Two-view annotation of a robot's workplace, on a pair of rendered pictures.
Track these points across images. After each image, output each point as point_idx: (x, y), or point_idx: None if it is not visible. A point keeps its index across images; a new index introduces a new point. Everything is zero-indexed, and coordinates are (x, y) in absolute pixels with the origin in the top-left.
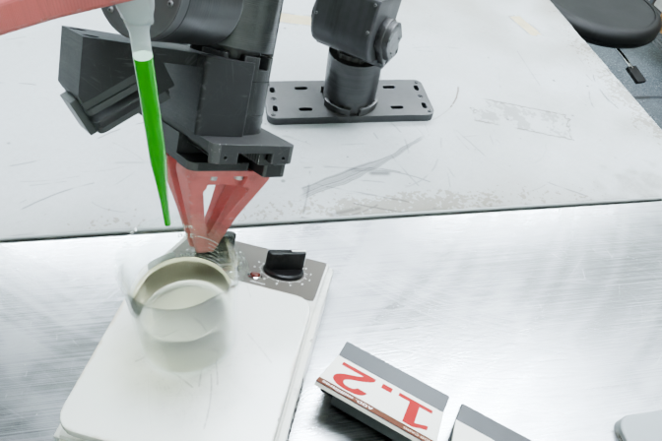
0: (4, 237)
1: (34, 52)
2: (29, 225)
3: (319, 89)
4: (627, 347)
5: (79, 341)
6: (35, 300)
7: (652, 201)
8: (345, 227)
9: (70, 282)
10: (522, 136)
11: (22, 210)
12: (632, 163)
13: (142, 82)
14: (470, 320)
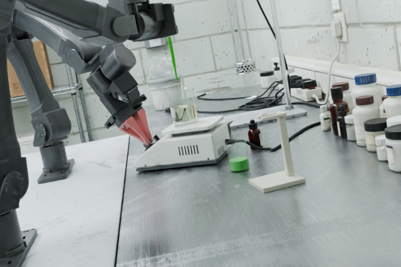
0: (121, 193)
1: None
2: (116, 192)
3: (48, 173)
4: None
5: (172, 174)
6: (154, 182)
7: (129, 139)
8: (130, 161)
9: (147, 181)
10: (90, 152)
11: (106, 195)
12: (111, 141)
13: (171, 40)
14: None
